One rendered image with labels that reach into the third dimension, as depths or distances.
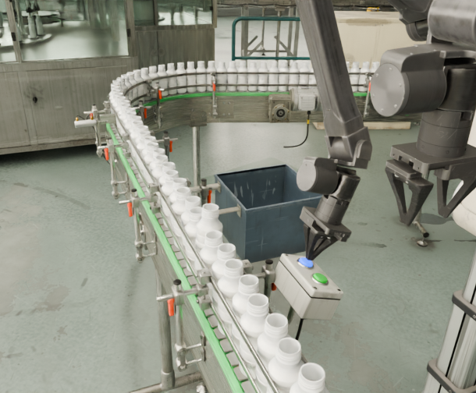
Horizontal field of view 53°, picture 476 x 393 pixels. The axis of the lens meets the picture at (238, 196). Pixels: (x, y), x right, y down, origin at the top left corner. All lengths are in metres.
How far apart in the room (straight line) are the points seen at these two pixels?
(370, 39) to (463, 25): 4.74
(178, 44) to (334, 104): 5.60
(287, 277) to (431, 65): 0.60
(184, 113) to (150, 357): 1.33
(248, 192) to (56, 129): 2.83
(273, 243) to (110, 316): 1.22
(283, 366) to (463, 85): 0.47
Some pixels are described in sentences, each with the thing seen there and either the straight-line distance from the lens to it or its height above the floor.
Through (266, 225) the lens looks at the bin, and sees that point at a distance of 1.64.
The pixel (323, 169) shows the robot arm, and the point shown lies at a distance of 0.92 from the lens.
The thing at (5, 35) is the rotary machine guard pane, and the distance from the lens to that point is 4.34.
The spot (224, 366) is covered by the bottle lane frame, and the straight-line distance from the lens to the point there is 0.97.
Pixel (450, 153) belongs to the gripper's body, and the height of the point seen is 1.50.
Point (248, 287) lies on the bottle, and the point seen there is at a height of 1.16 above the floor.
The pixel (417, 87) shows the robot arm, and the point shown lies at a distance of 0.54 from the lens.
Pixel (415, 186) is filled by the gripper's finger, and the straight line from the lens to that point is 0.60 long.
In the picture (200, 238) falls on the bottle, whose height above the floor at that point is 1.13.
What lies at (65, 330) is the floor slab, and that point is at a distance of 2.63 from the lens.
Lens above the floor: 1.70
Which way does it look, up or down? 27 degrees down
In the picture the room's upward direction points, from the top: 1 degrees clockwise
